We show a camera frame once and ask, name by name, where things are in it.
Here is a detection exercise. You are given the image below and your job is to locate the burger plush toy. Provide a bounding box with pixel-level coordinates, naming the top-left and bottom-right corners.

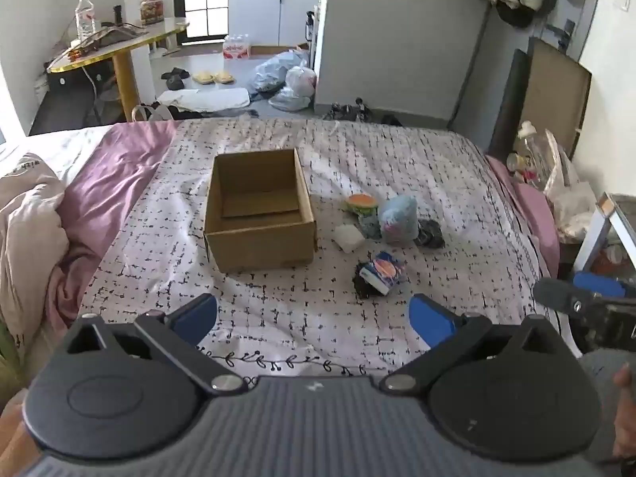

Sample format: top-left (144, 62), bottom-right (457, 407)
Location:
top-left (346, 193), bottom-right (381, 215)

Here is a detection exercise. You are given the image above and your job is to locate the colourful tissue pack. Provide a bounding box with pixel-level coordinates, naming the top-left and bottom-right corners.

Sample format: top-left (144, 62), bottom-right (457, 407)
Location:
top-left (359, 251), bottom-right (404, 291)

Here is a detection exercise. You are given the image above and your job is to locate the flat cardboard sheet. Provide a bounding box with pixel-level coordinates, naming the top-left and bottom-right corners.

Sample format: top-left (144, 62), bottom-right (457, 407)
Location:
top-left (519, 37), bottom-right (593, 146)

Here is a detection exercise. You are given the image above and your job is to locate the brown cardboard box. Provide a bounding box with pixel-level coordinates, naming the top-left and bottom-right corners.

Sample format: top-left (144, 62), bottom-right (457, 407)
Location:
top-left (204, 148), bottom-right (318, 274)

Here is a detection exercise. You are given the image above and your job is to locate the beige duvet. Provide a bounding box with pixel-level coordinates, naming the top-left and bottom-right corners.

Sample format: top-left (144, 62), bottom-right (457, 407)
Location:
top-left (0, 152), bottom-right (70, 359)

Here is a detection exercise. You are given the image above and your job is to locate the metal frame stool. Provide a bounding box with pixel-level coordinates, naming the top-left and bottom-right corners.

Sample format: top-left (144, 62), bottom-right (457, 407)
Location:
top-left (571, 192), bottom-right (636, 284)

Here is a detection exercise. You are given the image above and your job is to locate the person's grey clothing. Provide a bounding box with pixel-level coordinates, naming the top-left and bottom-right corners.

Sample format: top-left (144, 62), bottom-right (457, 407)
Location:
top-left (579, 348), bottom-right (628, 464)

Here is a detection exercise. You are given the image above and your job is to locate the baby bottle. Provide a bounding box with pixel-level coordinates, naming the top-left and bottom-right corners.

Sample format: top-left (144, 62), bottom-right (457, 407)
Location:
top-left (515, 120), bottom-right (543, 165)

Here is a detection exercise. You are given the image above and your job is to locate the white cabinet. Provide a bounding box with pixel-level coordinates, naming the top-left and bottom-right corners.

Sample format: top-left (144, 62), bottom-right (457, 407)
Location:
top-left (227, 0), bottom-right (323, 47)

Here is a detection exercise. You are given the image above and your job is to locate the white foam block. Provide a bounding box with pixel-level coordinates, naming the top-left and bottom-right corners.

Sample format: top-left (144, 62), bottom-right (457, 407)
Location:
top-left (333, 225), bottom-right (367, 252)

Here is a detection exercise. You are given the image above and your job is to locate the clear water bottle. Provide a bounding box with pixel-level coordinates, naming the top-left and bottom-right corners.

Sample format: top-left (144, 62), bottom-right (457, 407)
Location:
top-left (75, 0), bottom-right (97, 41)

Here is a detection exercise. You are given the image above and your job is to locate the light blue fluffy cloth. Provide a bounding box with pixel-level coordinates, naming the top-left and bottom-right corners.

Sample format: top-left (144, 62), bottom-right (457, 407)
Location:
top-left (378, 195), bottom-right (419, 244)

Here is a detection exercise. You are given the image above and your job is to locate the gold-legged side table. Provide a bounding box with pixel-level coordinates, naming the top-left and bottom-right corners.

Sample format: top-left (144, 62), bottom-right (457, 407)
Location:
top-left (46, 17), bottom-right (190, 122)

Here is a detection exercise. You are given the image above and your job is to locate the person's right hand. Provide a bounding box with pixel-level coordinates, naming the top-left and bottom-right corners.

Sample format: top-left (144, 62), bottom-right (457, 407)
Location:
top-left (612, 363), bottom-right (636, 460)

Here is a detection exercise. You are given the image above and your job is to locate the shrink-wrapped water bottle pack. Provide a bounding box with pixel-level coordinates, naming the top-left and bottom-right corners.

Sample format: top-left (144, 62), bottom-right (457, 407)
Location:
top-left (223, 34), bottom-right (250, 60)

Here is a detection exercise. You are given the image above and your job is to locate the door handle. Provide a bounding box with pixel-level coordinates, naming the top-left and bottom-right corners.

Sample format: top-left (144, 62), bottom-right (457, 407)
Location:
top-left (545, 20), bottom-right (577, 51)

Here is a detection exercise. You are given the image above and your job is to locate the white floor mat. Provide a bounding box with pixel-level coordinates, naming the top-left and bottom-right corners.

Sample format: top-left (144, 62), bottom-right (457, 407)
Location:
top-left (158, 88), bottom-right (252, 112)

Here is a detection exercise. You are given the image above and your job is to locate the snack jar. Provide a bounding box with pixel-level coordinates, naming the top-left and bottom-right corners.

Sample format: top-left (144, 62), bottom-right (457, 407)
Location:
top-left (140, 0), bottom-right (165, 27)

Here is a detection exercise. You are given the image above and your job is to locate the black crinkly plastic packet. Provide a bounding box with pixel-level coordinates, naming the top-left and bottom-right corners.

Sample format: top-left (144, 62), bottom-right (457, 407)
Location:
top-left (414, 219), bottom-right (446, 250)

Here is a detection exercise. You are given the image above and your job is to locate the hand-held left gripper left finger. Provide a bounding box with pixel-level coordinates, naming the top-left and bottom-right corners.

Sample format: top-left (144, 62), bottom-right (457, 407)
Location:
top-left (64, 293), bottom-right (248, 397)

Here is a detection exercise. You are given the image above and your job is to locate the pair of black slippers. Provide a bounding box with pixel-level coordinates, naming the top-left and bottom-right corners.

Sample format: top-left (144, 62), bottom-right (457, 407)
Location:
top-left (160, 66), bottom-right (191, 91)

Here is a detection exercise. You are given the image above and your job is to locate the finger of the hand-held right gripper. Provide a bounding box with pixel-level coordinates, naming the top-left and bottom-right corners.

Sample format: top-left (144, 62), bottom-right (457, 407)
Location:
top-left (533, 277), bottom-right (608, 318)
top-left (571, 271), bottom-right (628, 300)

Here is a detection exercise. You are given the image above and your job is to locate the small dark cloth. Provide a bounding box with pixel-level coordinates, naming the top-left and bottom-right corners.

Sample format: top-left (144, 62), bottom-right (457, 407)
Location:
top-left (354, 263), bottom-right (384, 301)

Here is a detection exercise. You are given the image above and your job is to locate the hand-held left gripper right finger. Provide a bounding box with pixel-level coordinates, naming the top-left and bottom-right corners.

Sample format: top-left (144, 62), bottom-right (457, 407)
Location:
top-left (381, 293), bottom-right (573, 398)

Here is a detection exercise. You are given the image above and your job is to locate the grey plastic bag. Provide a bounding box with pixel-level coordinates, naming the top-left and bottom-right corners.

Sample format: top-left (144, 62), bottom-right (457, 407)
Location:
top-left (248, 50), bottom-right (310, 94)

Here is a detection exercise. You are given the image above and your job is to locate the denim heart cushion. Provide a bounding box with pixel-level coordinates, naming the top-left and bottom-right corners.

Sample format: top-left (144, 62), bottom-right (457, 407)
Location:
top-left (357, 211), bottom-right (382, 239)

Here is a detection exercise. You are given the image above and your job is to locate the white plastic bag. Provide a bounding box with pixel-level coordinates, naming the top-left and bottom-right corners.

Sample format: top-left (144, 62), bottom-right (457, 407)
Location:
top-left (285, 66), bottom-right (318, 98)

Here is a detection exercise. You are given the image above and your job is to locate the black panel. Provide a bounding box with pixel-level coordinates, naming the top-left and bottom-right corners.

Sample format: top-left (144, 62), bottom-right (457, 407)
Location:
top-left (487, 50), bottom-right (531, 160)

